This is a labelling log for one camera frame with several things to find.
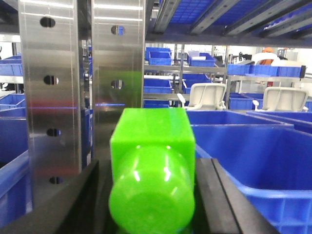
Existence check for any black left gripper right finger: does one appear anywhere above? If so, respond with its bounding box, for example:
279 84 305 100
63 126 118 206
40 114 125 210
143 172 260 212
194 158 278 234

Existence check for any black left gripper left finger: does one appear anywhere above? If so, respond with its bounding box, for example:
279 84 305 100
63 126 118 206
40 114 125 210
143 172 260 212
0 160 115 234

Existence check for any large blue bin right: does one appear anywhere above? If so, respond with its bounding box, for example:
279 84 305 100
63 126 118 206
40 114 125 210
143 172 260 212
193 125 312 234

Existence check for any blue bin left foreground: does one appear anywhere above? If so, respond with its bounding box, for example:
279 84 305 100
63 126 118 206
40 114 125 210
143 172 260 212
0 108 32 227

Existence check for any white chair back left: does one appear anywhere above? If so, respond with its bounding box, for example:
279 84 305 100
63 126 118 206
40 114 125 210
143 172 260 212
177 83 226 111

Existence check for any white chair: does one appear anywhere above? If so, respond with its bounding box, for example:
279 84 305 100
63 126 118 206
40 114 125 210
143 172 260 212
253 87 309 112
177 83 226 111

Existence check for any white chair back right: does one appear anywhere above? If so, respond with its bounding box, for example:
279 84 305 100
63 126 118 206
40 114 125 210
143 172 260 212
253 87 309 112

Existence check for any left stainless steel upright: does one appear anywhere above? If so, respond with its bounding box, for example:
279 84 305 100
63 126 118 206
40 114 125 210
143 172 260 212
19 0 82 208

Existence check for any stainless steel upright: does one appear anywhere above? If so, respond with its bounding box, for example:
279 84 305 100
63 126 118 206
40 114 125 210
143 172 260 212
91 0 146 160
19 0 82 208

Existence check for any right stainless steel upright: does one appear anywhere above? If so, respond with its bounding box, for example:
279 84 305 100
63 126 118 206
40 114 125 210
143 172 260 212
91 0 146 160

